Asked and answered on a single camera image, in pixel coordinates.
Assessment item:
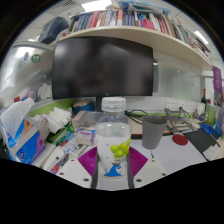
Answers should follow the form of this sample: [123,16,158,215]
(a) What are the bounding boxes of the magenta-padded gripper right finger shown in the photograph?
[126,146,169,190]

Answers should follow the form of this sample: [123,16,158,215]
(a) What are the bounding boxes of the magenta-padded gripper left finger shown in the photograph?
[55,145,100,190]

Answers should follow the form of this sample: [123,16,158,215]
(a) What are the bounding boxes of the clear printed water bottle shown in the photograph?
[95,96,133,181]

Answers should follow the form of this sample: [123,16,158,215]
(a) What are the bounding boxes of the grey ribbed cup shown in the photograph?
[141,114,168,150]

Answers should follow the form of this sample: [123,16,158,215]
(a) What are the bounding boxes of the white paper sheet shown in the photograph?
[129,134,208,168]

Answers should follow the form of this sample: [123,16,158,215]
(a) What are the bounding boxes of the clear plastic box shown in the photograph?
[71,109,103,132]

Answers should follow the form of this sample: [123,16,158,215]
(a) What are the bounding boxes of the flat round red coaster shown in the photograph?
[171,133,189,146]

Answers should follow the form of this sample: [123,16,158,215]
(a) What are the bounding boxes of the white paper napkins pile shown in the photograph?
[33,106,73,134]

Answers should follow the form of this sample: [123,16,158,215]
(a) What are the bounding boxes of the blue round container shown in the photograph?
[72,98,96,115]

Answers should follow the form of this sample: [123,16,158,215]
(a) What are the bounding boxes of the grey metal laptop stand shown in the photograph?
[163,107,198,135]

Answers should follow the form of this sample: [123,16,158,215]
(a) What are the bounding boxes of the blue tissue box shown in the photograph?
[0,97,47,165]

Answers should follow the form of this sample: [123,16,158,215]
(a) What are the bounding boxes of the black desk mat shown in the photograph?
[191,128,221,158]

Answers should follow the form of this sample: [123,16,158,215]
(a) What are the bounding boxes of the black computer monitor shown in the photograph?
[51,35,155,113]

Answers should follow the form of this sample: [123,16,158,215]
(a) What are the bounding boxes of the purple hanging banner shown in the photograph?
[212,65,224,95]

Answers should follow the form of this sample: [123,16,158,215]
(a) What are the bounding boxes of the black cables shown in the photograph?
[124,109,149,125]

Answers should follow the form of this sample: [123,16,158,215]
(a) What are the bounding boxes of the blue coiled cable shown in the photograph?
[199,123,216,135]

